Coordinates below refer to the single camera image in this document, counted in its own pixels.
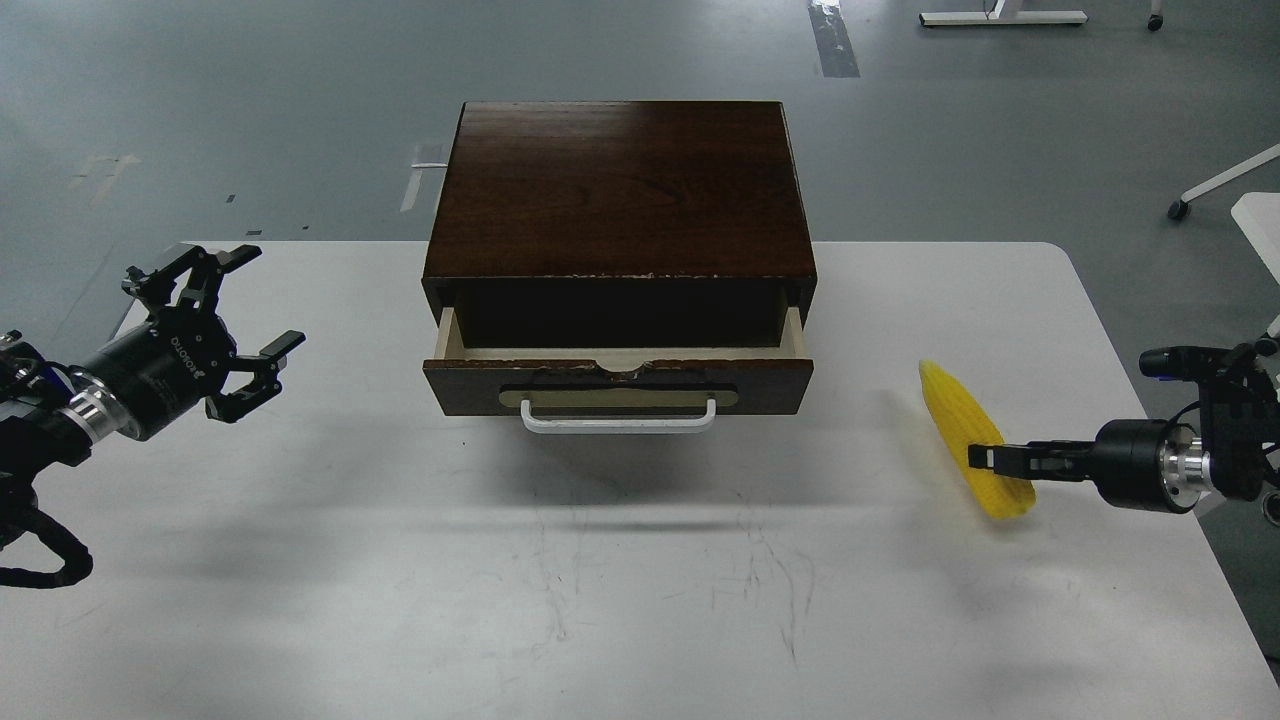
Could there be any white drawer handle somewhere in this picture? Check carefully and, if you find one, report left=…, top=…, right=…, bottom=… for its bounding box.
left=518, top=398, right=718, bottom=436

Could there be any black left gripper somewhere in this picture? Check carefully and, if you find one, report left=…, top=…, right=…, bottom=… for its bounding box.
left=79, top=243, right=306, bottom=441

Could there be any white chair leg with caster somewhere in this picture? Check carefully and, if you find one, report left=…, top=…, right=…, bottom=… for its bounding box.
left=1166, top=143, right=1279, bottom=222

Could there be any dark wooden drawer cabinet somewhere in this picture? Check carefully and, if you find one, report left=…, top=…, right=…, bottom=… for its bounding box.
left=421, top=100, right=817, bottom=348

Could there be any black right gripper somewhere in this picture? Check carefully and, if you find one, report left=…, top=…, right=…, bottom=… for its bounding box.
left=966, top=419, right=1201, bottom=514

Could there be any dark wooden drawer front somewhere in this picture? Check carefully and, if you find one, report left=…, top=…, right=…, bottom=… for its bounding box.
left=422, top=309, right=815, bottom=418

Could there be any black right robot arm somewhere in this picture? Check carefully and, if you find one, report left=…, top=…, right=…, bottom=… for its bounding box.
left=960, top=329, right=1279, bottom=514

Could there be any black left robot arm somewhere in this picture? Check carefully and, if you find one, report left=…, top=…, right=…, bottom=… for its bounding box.
left=1, top=243, right=305, bottom=543

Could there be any white desk leg base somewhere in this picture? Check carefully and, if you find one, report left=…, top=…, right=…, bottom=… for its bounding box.
left=918, top=1, right=1089, bottom=28

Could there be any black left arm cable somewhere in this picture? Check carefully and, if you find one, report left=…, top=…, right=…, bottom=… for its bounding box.
left=0, top=500, right=95, bottom=591

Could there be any yellow corn cob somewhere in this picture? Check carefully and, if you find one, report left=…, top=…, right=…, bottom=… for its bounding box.
left=918, top=359, right=1037, bottom=520

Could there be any white table corner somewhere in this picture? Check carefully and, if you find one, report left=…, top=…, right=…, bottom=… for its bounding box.
left=1231, top=192, right=1280, bottom=283

